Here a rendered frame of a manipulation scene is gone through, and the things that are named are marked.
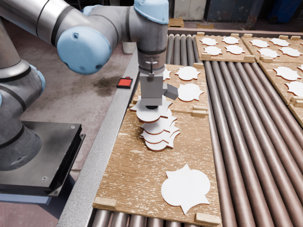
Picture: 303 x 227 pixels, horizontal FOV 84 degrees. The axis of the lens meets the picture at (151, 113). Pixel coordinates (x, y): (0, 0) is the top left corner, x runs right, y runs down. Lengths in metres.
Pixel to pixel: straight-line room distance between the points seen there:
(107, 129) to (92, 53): 0.47
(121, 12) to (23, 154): 0.51
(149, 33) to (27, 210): 1.62
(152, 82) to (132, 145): 0.26
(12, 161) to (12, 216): 1.17
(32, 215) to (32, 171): 1.10
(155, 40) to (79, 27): 0.18
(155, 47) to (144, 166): 0.36
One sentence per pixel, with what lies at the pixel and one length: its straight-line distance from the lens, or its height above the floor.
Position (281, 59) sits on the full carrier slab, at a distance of 1.42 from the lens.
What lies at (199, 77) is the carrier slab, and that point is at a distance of 0.99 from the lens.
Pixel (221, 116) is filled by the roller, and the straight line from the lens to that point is 0.80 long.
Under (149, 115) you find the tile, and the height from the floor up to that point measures 1.07.
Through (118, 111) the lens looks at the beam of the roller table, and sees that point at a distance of 0.78.
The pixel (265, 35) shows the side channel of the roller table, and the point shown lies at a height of 0.93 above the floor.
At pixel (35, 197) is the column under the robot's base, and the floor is 0.87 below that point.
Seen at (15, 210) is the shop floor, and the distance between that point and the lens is 1.83.
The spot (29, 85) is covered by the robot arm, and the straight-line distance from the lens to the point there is 0.67.
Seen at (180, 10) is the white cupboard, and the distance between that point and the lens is 5.29.
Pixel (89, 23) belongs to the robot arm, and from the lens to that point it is 0.33.
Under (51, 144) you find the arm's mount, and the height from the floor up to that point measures 0.95.
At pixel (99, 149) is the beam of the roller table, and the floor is 0.91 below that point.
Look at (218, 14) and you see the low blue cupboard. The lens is 5.53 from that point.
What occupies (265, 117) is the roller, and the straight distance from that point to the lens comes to 0.89.
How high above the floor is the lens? 1.44
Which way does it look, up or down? 44 degrees down
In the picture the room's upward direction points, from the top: straight up
